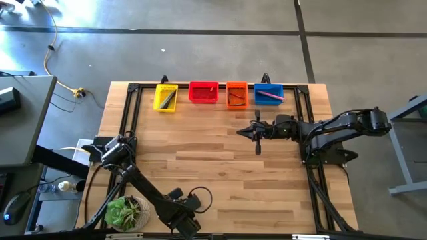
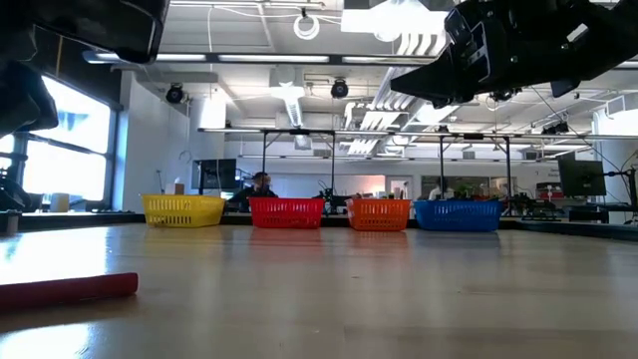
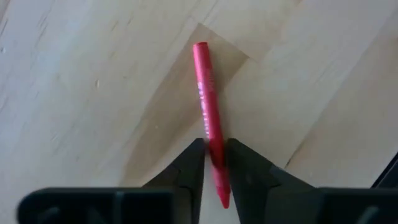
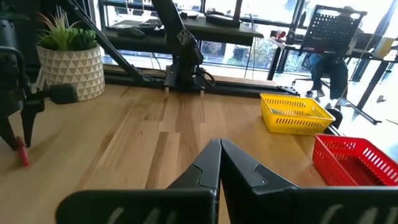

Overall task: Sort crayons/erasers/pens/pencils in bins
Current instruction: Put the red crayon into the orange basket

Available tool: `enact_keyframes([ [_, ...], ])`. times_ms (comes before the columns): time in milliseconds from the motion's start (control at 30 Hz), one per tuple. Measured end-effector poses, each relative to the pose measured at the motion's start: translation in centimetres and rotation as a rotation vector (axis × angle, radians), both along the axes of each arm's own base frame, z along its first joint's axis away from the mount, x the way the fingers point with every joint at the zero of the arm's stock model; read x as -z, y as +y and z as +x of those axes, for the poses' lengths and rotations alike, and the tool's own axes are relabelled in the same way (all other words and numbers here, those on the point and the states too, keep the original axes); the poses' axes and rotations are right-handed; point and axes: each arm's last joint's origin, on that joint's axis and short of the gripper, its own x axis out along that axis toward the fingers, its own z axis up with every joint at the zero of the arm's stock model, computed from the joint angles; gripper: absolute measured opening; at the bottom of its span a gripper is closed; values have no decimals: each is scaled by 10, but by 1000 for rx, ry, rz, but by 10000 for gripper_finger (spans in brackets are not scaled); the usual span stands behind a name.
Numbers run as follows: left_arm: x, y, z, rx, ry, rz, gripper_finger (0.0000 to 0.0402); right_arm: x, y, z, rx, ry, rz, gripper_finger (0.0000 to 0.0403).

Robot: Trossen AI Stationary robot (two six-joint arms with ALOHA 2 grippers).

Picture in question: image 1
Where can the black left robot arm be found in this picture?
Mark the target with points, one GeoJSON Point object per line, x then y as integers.
{"type": "Point", "coordinates": [146, 190]}

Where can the grey metal table frame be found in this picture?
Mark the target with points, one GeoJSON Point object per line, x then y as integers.
{"type": "Point", "coordinates": [400, 150]}

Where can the pink pencil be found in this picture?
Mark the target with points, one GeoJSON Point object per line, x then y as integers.
{"type": "Point", "coordinates": [271, 95]}

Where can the black pen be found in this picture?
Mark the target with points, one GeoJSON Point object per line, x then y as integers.
{"type": "Point", "coordinates": [171, 102]}

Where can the teal pen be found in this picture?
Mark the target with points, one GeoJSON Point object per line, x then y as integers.
{"type": "Point", "coordinates": [167, 99]}

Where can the black frame clamp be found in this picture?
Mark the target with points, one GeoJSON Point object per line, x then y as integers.
{"type": "Point", "coordinates": [266, 78]}
{"type": "Point", "coordinates": [164, 80]}

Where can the red crayon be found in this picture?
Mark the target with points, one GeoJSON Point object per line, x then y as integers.
{"type": "Point", "coordinates": [236, 95]}

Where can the silver extrusion bar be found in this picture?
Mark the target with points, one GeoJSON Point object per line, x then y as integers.
{"type": "Point", "coordinates": [310, 237]}
{"type": "Point", "coordinates": [123, 237]}

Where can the black cup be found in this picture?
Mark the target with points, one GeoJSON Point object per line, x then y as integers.
{"type": "Point", "coordinates": [81, 186]}

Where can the blue plastic basket bin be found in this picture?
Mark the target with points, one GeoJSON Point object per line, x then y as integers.
{"type": "Point", "coordinates": [267, 101]}

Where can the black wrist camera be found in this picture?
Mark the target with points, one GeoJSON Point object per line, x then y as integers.
{"type": "Point", "coordinates": [193, 201]}
{"type": "Point", "coordinates": [283, 119]}

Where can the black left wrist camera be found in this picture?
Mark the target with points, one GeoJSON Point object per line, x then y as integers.
{"type": "Point", "coordinates": [193, 201]}

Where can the green succulent in woven pot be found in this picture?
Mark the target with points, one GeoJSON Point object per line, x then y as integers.
{"type": "Point", "coordinates": [123, 213]}

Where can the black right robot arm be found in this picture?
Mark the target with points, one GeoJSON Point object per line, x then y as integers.
{"type": "Point", "coordinates": [333, 130]}

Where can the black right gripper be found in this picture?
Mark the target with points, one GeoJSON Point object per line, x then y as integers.
{"type": "Point", "coordinates": [270, 130]}

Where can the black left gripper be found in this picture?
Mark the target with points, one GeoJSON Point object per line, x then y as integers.
{"type": "Point", "coordinates": [187, 225]}

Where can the yellow plastic basket bin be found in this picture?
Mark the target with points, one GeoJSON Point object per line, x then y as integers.
{"type": "Point", "coordinates": [157, 96]}

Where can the clear water bottle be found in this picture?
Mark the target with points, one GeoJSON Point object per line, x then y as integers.
{"type": "Point", "coordinates": [46, 188]}

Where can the black box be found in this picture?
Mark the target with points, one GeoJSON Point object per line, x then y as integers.
{"type": "Point", "coordinates": [8, 100]}

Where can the black desk leg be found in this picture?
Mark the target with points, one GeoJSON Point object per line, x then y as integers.
{"type": "Point", "coordinates": [60, 163]}

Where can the orange plastic basket bin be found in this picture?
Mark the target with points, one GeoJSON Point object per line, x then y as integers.
{"type": "Point", "coordinates": [233, 88]}

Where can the grey desk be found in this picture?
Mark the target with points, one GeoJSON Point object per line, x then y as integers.
{"type": "Point", "coordinates": [30, 133]}

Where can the red plastic basket bin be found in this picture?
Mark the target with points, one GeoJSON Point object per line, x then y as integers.
{"type": "Point", "coordinates": [200, 95]}

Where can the black computer mouse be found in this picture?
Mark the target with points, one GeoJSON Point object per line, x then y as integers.
{"type": "Point", "coordinates": [16, 208]}

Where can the small white bottle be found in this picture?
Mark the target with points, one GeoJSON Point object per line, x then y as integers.
{"type": "Point", "coordinates": [66, 186]}

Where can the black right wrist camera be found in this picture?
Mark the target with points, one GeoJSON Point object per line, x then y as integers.
{"type": "Point", "coordinates": [283, 119]}

